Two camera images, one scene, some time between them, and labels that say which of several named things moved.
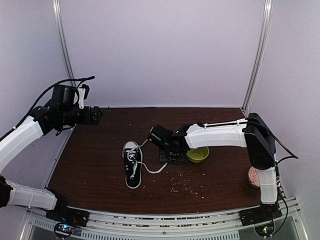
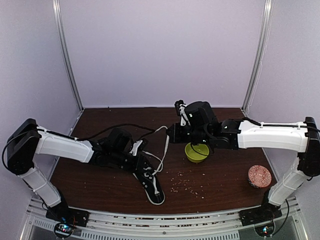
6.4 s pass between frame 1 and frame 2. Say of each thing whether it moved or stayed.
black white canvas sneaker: moved
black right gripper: moved
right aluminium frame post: stayed
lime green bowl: stayed
